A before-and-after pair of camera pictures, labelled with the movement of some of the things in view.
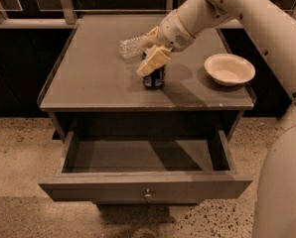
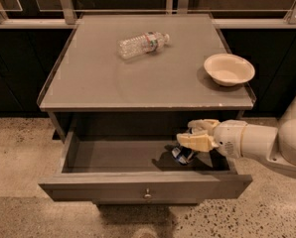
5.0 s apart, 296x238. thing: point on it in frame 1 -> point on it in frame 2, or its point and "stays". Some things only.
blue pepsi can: [155, 79] -> [182, 154]
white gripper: [172, 34] -> [227, 137]
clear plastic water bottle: [130, 47] stays
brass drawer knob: [147, 195] stays
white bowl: [229, 69] stays
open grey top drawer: [145, 168] stays
